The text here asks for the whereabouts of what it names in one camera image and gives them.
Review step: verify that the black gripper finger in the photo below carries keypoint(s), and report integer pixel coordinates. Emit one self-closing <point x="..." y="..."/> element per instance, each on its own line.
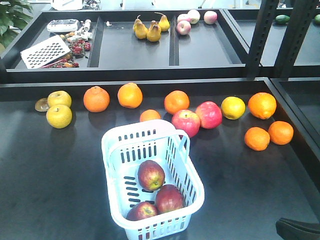
<point x="289" y="229"/>

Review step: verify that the red apple mid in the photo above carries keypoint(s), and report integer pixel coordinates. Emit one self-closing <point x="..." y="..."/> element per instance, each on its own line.
<point x="168" y="199"/>

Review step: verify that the red apple edge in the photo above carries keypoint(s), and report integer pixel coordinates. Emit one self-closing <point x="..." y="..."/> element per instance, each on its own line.
<point x="151" y="175"/>

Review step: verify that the light blue plastic basket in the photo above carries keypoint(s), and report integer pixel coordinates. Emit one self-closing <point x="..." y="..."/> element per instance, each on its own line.
<point x="124" y="148"/>

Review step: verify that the orange behind red apples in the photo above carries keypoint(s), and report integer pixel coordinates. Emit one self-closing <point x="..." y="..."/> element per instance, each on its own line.
<point x="175" y="101"/>

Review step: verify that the orange behind basket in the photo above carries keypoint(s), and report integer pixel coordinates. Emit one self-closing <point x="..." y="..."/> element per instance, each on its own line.
<point x="150" y="114"/>

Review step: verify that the orange small front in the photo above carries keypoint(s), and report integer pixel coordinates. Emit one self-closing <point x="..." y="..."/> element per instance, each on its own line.
<point x="257" y="138"/>

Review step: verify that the orange small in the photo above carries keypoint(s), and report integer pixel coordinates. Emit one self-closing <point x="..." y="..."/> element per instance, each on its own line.
<point x="280" y="132"/>
<point x="257" y="138"/>

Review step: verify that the orange small right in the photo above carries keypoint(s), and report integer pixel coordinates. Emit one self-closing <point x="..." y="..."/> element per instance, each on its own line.
<point x="280" y="132"/>

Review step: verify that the large orange with nub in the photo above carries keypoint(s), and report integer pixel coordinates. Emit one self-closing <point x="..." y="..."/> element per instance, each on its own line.
<point x="262" y="105"/>

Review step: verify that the yellow apple pear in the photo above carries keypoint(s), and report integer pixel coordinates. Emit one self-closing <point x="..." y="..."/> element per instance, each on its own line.
<point x="59" y="116"/>
<point x="233" y="107"/>
<point x="59" y="97"/>

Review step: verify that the bright red apple right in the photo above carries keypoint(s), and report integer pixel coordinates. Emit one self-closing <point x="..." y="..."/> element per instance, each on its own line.
<point x="210" y="115"/>

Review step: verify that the bright red apple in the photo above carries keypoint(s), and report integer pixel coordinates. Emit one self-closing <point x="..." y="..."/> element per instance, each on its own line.
<point x="210" y="115"/>
<point x="186" y="120"/>

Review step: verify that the black wooden produce display stand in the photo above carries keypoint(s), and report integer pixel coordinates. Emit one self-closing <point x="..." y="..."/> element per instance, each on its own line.
<point x="52" y="181"/>

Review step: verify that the bright red apple left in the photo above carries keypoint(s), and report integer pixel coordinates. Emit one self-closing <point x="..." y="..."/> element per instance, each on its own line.
<point x="186" y="120"/>

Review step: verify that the orange with nub left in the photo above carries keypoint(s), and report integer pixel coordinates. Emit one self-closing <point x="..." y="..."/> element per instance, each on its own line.
<point x="96" y="99"/>

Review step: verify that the yellow apple pear front left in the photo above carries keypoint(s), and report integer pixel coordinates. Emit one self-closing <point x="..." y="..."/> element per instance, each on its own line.
<point x="59" y="116"/>

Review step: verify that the yellow apple pear back left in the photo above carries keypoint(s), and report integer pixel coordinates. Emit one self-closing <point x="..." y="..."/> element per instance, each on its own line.
<point x="59" y="97"/>

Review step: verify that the white electronic scale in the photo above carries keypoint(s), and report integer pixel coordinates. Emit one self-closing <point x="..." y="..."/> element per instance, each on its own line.
<point x="63" y="25"/>

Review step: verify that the black upright shelf post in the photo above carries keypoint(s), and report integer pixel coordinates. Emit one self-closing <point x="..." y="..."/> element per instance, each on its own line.
<point x="262" y="28"/>

